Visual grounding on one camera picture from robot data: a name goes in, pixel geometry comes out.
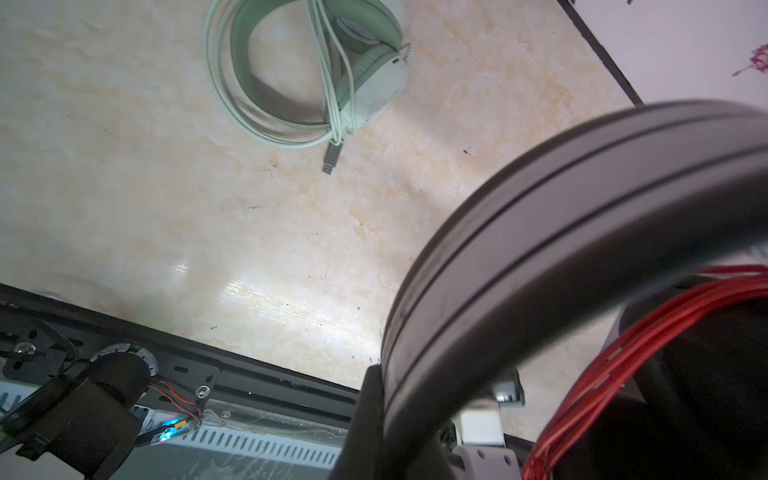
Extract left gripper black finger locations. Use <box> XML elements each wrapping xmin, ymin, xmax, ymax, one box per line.
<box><xmin>329</xmin><ymin>365</ymin><xmax>384</xmax><ymax>480</ymax></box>

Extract black white headphones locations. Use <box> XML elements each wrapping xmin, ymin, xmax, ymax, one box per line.
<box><xmin>381</xmin><ymin>100</ymin><xmax>767</xmax><ymax>478</ymax></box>

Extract orange headphone cable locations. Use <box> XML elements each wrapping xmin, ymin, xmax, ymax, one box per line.
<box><xmin>520</xmin><ymin>265</ymin><xmax>768</xmax><ymax>480</ymax></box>

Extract mint green white headphones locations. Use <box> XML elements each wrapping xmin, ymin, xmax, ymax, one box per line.
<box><xmin>203</xmin><ymin>0</ymin><xmax>412</xmax><ymax>174</ymax></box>

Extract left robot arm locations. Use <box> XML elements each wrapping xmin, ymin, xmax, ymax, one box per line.
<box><xmin>1</xmin><ymin>343</ymin><xmax>383</xmax><ymax>479</ymax></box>

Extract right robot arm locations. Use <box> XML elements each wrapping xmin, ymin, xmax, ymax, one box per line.
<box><xmin>439</xmin><ymin>368</ymin><xmax>532</xmax><ymax>480</ymax></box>

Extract white slotted cable duct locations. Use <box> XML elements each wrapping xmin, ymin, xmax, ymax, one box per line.
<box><xmin>0</xmin><ymin>377</ymin><xmax>343</xmax><ymax>472</ymax></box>

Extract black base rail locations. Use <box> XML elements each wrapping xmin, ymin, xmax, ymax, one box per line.
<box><xmin>1</xmin><ymin>285</ymin><xmax>359</xmax><ymax>428</ymax></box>

